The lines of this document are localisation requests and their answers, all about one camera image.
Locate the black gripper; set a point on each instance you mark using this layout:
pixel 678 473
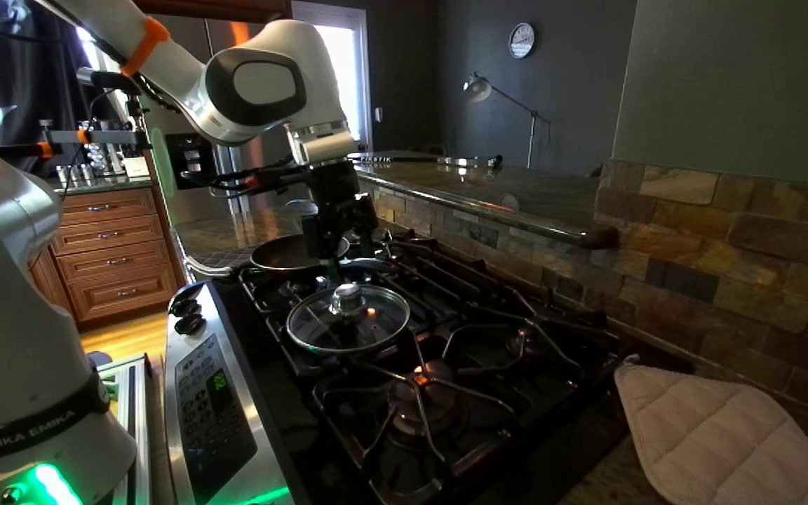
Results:
pixel 341 209

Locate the dark metal pot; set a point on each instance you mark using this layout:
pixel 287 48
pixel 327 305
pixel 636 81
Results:
pixel 287 254

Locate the glass pot lid steel knob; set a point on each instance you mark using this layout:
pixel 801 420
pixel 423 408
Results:
pixel 348 319

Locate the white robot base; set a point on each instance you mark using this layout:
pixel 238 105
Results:
pixel 58 436

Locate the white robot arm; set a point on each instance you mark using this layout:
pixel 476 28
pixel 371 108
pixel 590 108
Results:
pixel 280 80

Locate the white quilted pot holder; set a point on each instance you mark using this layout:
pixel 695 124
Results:
pixel 709 442

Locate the black gas stove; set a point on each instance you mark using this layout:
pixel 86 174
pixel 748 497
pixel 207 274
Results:
pixel 490 397

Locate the silver desk lamp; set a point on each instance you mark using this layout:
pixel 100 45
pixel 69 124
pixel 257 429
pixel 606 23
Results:
pixel 482 88

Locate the wooden drawer cabinet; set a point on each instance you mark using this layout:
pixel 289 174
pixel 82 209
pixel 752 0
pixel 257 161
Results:
pixel 111 255

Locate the black camera on mount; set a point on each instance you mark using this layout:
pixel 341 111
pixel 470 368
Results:
pixel 100 126

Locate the round wall clock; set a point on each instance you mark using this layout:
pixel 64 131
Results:
pixel 522 39

